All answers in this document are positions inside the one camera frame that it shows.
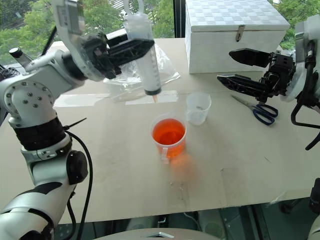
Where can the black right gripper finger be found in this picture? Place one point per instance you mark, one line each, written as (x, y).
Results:
(250, 57)
(240, 85)

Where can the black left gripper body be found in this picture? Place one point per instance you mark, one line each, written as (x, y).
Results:
(101, 53)

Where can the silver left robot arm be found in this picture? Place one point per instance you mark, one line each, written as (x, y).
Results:
(30, 90)

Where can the large clear plastic syringe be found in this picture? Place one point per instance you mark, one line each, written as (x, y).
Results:
(150, 75)

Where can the metal box latch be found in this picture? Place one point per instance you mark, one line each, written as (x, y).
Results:
(240, 32)

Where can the clear plastic bag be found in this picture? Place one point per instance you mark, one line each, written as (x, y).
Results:
(170, 65)

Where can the clear cup with red liquid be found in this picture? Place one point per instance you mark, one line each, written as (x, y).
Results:
(168, 142)

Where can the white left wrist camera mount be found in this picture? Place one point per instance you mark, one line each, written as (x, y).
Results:
(72, 37)

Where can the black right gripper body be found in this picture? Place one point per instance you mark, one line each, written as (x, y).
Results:
(280, 75)

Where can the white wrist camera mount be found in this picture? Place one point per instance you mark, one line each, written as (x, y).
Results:
(301, 37)
(72, 37)

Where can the black zip tie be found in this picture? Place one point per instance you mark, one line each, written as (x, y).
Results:
(75, 123)

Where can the empty clear plastic cup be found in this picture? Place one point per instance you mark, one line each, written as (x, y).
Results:
(197, 115)

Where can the black window frame post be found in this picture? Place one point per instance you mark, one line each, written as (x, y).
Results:
(178, 17)

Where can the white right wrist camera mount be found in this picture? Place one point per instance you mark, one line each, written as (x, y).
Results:
(301, 37)

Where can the white checkered storage box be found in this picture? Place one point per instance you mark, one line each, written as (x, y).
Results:
(225, 45)

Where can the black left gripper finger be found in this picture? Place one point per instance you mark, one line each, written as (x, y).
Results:
(132, 50)
(117, 36)

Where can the silver robot torso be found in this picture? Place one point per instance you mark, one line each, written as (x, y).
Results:
(130, 236)

